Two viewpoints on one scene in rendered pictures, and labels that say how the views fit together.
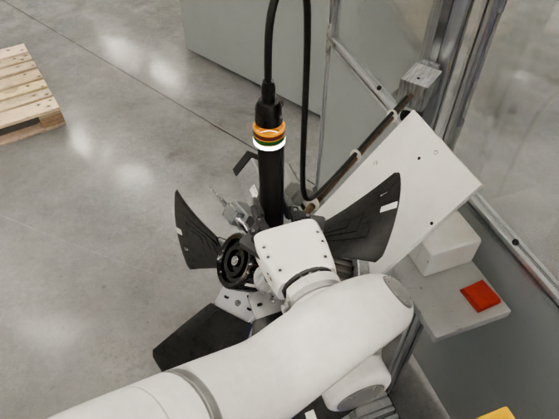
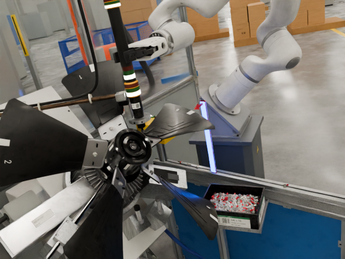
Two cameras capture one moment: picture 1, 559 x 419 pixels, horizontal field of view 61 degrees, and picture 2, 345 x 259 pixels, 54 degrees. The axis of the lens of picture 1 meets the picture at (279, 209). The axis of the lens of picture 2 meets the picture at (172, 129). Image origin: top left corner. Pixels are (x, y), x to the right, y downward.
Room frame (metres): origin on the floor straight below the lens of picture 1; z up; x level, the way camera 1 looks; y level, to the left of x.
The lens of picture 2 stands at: (0.89, 0.93, 1.62)
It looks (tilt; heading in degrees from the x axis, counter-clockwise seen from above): 23 degrees down; 242
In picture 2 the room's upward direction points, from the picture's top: 11 degrees counter-clockwise
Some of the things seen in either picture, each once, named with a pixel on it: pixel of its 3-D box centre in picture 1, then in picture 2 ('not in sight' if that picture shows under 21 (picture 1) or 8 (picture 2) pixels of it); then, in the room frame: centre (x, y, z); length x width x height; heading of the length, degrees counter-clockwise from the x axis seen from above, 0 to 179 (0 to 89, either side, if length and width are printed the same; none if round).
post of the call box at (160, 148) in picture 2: not in sight; (160, 149); (0.27, -0.39, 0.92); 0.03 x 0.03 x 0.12; 20
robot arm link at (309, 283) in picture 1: (311, 295); (160, 43); (0.35, -0.04, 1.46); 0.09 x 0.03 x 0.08; 110
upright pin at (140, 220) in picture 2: not in sight; (138, 214); (0.61, 0.07, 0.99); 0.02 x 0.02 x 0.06
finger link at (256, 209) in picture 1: (254, 219); (135, 54); (0.48, 0.04, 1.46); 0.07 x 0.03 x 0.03; 20
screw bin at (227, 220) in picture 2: not in sight; (232, 205); (0.26, 0.11, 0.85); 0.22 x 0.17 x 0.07; 125
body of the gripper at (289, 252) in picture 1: (296, 259); (148, 47); (0.41, -0.02, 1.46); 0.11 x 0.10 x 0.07; 20
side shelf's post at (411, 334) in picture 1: (408, 342); not in sight; (0.80, -0.47, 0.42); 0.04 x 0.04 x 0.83; 20
